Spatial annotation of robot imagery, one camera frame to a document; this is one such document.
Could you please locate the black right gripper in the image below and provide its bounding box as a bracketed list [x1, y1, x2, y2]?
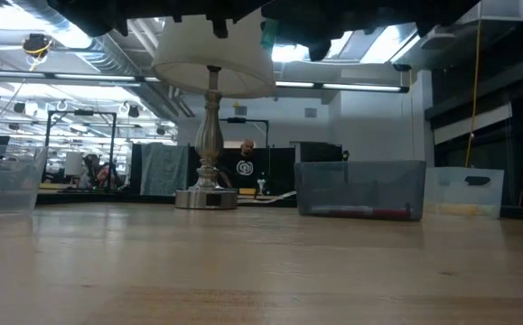
[261, 0, 482, 63]

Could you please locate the round black ceiling fixture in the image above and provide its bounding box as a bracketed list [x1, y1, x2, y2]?
[21, 32, 55, 59]

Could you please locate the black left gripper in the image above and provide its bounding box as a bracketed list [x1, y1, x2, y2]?
[46, 0, 272, 40]

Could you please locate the frosted white plastic bin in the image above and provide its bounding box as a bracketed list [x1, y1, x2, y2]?
[423, 166, 505, 220]

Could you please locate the red Expo marker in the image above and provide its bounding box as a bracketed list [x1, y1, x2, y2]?
[309, 206, 412, 221]

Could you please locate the grey translucent plastic bin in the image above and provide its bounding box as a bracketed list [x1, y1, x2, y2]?
[294, 160, 427, 223]

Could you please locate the grey cloth cover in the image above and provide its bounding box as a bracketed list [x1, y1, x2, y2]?
[139, 142, 190, 197]

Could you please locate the person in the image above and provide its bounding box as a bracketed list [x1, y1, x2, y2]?
[224, 138, 262, 190]

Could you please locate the clear plastic bin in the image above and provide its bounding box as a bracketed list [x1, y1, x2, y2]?
[0, 144, 49, 222]

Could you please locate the ceiling light strip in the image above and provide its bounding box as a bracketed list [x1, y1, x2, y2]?
[275, 79, 403, 93]

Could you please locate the white shade silver table lamp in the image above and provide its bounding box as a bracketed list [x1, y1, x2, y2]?
[151, 8, 277, 210]

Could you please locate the yellow extension cable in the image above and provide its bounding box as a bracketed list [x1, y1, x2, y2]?
[463, 17, 483, 168]

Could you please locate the black metal rig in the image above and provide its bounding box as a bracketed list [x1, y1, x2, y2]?
[43, 110, 117, 190]

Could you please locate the white lamp cord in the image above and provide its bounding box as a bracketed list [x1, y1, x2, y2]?
[237, 190, 297, 206]

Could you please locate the teal Sharpie highlighter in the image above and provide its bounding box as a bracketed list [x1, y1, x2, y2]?
[260, 18, 281, 51]

